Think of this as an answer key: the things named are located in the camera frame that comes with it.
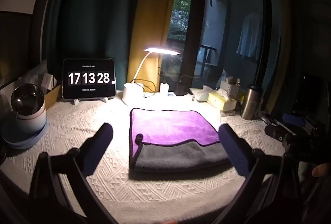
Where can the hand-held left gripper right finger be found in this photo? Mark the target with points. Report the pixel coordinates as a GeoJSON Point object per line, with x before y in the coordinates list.
{"type": "Point", "coordinates": [231, 147]}

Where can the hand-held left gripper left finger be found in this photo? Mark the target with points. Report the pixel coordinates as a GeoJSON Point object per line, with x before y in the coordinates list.
{"type": "Point", "coordinates": [99, 140]}

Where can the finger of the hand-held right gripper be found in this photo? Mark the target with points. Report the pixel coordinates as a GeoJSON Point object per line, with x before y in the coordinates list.
{"type": "Point", "coordinates": [293, 119]}

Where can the purple and grey towel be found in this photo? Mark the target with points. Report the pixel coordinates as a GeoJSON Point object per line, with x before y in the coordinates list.
{"type": "Point", "coordinates": [170, 133]}

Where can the person's right hand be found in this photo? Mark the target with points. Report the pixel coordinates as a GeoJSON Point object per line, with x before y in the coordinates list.
{"type": "Point", "coordinates": [321, 169]}

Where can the white knitted tablecloth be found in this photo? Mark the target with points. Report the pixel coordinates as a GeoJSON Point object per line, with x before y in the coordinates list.
{"type": "Point", "coordinates": [77, 120]}

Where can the white tablet stand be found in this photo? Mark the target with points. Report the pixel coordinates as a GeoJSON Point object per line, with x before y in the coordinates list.
{"type": "Point", "coordinates": [76, 101]}

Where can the yellow tissue box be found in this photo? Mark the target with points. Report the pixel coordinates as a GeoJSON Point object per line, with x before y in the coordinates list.
{"type": "Point", "coordinates": [222, 102]}

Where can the stainless steel tumbler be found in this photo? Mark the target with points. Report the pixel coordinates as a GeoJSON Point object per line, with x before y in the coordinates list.
{"type": "Point", "coordinates": [250, 102]}

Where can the white woven basket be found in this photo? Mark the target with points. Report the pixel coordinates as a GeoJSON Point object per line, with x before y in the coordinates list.
{"type": "Point", "coordinates": [231, 89]}

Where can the white desk lamp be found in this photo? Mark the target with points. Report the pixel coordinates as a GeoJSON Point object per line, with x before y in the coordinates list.
{"type": "Point", "coordinates": [133, 92]}

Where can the black tablet clock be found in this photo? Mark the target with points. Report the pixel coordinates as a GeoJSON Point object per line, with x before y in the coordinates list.
{"type": "Point", "coordinates": [89, 78]}

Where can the crumpled white tissue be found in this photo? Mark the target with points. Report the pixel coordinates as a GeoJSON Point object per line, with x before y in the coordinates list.
{"type": "Point", "coordinates": [203, 92]}

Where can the cardboard box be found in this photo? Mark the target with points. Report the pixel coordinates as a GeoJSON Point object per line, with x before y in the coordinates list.
{"type": "Point", "coordinates": [53, 96]}

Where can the blue round plate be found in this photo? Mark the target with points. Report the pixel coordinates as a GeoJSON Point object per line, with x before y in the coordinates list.
{"type": "Point", "coordinates": [23, 140]}

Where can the white pot with steel bowl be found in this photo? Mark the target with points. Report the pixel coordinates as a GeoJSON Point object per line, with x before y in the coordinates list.
{"type": "Point", "coordinates": [28, 107]}

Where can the small white box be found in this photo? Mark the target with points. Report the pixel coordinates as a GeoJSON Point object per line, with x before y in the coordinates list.
{"type": "Point", "coordinates": [47, 81]}

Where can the white charger block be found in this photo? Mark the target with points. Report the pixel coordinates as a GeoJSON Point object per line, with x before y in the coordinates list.
{"type": "Point", "coordinates": [164, 88]}

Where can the hanging light shirt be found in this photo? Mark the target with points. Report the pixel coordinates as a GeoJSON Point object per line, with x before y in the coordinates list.
{"type": "Point", "coordinates": [249, 35]}

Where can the dark teal curtain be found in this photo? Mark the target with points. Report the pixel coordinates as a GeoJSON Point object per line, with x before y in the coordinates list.
{"type": "Point", "coordinates": [90, 6]}

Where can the yellow curtain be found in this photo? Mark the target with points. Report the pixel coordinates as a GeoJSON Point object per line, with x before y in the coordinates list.
{"type": "Point", "coordinates": [152, 6]}

